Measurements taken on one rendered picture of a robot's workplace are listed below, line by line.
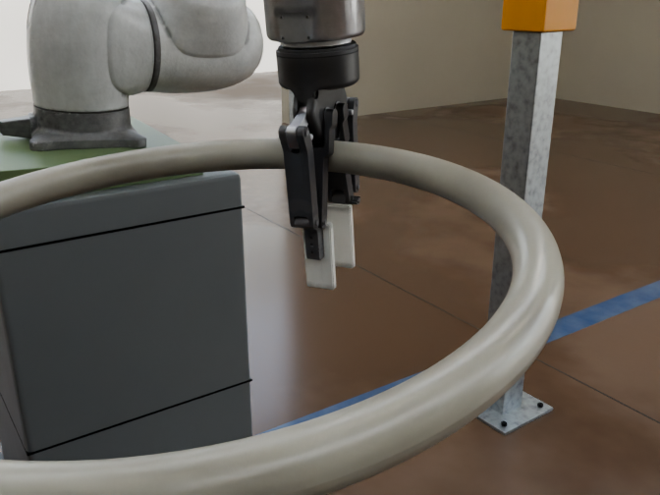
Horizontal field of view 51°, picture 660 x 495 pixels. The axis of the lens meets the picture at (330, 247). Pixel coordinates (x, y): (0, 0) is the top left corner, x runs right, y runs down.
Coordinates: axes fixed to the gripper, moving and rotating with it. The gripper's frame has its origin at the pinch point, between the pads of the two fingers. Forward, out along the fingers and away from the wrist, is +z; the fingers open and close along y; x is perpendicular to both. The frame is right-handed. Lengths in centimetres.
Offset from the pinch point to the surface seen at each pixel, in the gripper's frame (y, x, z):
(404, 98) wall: -574, -178, 108
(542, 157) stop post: -109, 7, 21
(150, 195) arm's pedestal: -23.9, -41.3, 6.1
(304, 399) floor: -86, -51, 89
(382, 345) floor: -125, -41, 92
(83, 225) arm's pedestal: -14.7, -47.1, 8.1
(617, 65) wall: -677, 3, 93
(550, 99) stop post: -110, 8, 8
